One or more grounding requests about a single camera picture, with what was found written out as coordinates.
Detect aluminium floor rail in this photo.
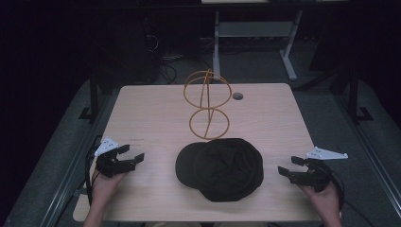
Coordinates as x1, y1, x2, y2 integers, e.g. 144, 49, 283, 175
333, 93, 401, 219
39, 93, 112, 227

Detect black floor cables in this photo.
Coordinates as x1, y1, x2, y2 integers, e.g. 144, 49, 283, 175
155, 53, 187, 85

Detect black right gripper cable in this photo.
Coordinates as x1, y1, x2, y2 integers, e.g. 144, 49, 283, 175
324, 168, 376, 227

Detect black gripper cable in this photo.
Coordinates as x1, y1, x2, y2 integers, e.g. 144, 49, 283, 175
84, 135, 103, 207
324, 168, 376, 227

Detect black cap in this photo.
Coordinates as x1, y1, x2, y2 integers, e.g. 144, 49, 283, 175
174, 137, 265, 203

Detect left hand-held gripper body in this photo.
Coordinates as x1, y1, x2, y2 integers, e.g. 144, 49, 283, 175
94, 135, 137, 179

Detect grey metal desk frame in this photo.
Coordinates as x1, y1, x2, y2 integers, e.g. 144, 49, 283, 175
212, 9, 305, 81

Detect gold wire hat stand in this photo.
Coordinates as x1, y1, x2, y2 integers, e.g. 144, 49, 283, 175
183, 68, 234, 141

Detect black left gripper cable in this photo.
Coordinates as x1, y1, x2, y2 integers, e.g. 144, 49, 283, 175
84, 135, 103, 207

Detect person's left hand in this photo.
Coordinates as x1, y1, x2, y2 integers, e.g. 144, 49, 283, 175
91, 170, 128, 203

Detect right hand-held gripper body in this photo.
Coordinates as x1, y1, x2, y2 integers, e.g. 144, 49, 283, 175
288, 146, 349, 194

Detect black metal stand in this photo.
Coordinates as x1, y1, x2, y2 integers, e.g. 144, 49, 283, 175
78, 70, 102, 121
345, 67, 375, 123

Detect person's right hand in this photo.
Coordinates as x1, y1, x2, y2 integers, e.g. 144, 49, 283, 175
298, 182, 342, 219

